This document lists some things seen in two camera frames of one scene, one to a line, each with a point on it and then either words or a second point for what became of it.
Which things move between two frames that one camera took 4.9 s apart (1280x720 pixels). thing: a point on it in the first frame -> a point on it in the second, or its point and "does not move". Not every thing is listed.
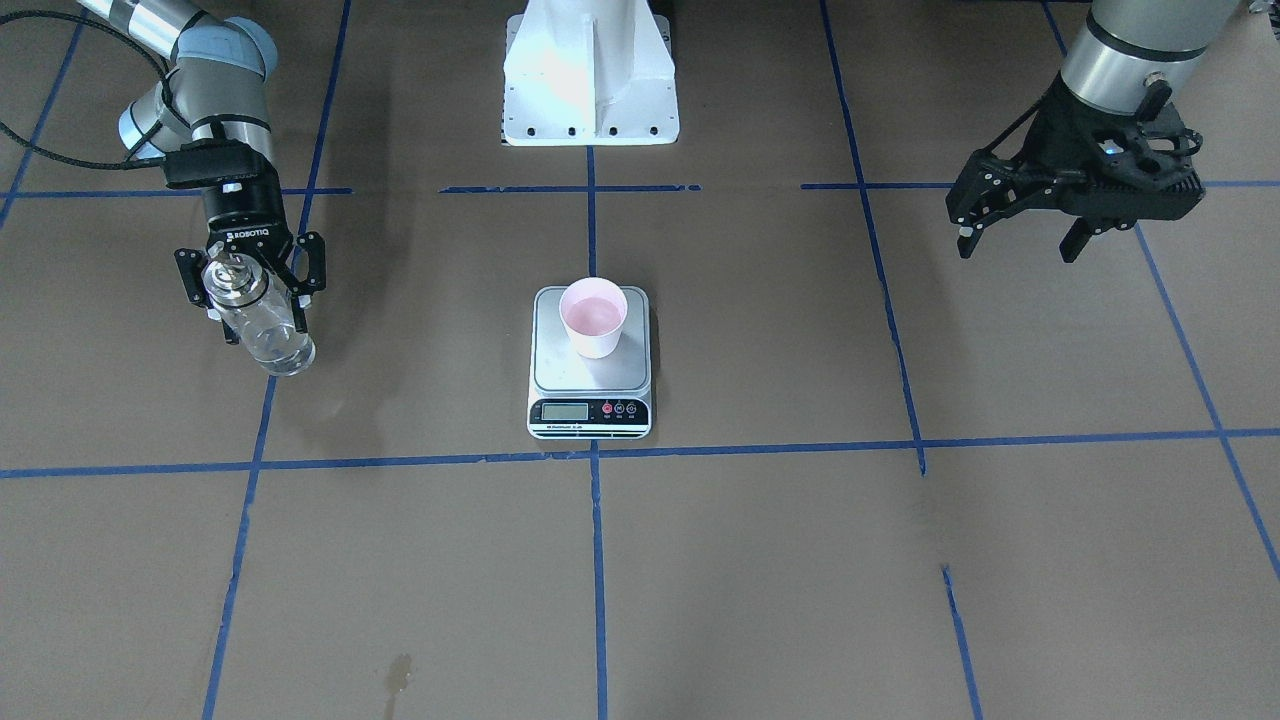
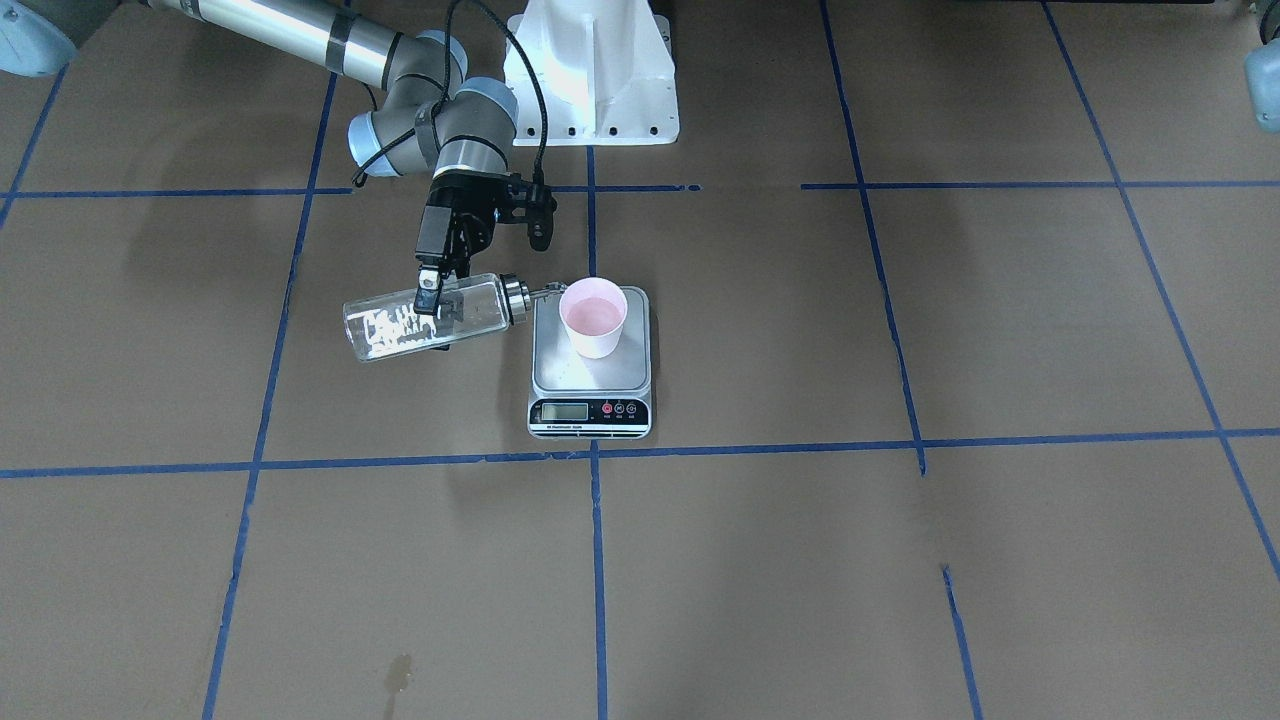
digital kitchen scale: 575,397 does not move
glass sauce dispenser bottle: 260,312 -> 386,325
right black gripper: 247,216 -> 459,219
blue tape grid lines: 1223,434 does not move
